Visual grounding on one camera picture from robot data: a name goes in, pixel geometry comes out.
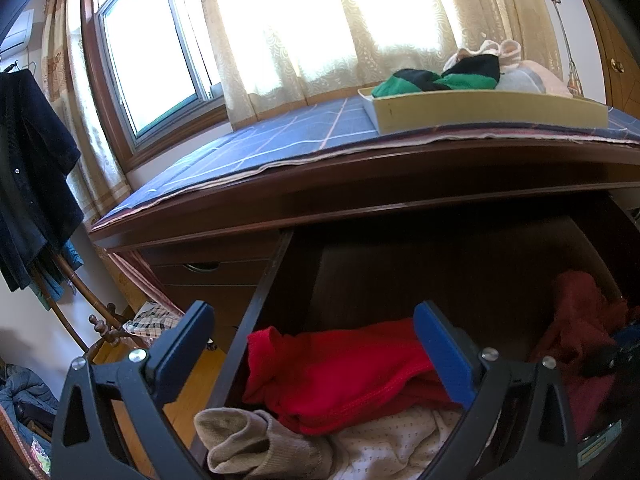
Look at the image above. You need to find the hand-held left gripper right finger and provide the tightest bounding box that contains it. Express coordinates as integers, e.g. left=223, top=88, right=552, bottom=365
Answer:
left=413, top=300, right=581, bottom=480

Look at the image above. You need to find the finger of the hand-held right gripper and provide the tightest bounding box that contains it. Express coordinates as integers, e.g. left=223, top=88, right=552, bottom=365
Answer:
left=581, top=342, right=620, bottom=378
left=612, top=324, right=640, bottom=356

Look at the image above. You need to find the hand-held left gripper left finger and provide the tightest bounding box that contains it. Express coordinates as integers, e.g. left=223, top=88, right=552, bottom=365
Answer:
left=50, top=300, right=216, bottom=480

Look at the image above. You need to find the dark red underwear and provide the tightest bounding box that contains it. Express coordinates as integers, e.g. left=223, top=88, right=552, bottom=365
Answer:
left=542, top=270, right=633, bottom=441

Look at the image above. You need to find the dark wooden drawer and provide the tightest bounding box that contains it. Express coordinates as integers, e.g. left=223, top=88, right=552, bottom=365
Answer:
left=192, top=210, right=640, bottom=480

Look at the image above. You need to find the large red underwear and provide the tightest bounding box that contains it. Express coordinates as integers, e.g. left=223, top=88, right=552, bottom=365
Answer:
left=242, top=317, right=466, bottom=436

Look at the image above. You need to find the cream dotted underwear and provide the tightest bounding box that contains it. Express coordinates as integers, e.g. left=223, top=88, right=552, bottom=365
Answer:
left=325, top=405, right=501, bottom=480

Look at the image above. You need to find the beige knit underwear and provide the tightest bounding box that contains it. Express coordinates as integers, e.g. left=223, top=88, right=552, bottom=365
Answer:
left=194, top=407, right=333, bottom=476

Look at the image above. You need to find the yellow cardboard tray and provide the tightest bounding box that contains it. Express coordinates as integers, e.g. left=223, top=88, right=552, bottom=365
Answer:
left=357, top=85, right=610, bottom=136

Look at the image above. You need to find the pale pink underwear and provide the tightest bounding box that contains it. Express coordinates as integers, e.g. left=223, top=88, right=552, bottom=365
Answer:
left=520, top=60, right=573, bottom=98

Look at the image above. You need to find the green black striped underwear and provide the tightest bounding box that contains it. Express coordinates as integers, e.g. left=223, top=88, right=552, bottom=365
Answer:
left=372, top=55, right=501, bottom=98

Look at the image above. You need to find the white underwear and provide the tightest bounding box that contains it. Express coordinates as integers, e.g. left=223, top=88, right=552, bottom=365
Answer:
left=445, top=39, right=523, bottom=68

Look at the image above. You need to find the checkered cloth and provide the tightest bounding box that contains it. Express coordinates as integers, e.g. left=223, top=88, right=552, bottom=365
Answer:
left=122, top=302, right=183, bottom=346

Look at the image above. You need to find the teal garment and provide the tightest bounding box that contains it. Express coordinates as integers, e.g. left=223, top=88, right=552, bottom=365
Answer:
left=27, top=240, right=83, bottom=311

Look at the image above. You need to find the blue grey jacket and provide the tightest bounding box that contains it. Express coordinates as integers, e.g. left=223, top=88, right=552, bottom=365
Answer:
left=0, top=365, right=61, bottom=441

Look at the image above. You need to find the colourful bag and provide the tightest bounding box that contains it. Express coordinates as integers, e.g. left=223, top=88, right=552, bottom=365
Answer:
left=30, top=435, right=53, bottom=476

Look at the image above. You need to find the dark wooden desk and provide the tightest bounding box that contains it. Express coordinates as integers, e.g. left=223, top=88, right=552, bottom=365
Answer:
left=87, top=140, right=640, bottom=356

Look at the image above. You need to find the blue plaid tablecloth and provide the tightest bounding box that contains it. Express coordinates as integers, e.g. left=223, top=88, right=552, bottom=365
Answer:
left=92, top=95, right=640, bottom=226

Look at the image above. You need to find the dark navy coat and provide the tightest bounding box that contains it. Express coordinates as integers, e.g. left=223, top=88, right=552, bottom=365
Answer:
left=0, top=67, right=83, bottom=291

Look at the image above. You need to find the wooden framed window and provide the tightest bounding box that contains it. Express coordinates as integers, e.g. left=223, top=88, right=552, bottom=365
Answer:
left=82, top=0, right=228, bottom=171

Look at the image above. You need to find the beige patterned side curtain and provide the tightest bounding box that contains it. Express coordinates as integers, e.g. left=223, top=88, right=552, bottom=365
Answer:
left=40, top=0, right=133, bottom=221

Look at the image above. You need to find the cream lace curtain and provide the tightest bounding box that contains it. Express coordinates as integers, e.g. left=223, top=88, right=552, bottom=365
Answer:
left=195, top=0, right=571, bottom=126

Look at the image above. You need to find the white air conditioner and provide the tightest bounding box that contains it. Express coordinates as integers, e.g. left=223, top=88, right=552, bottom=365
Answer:
left=0, top=10, right=36, bottom=53

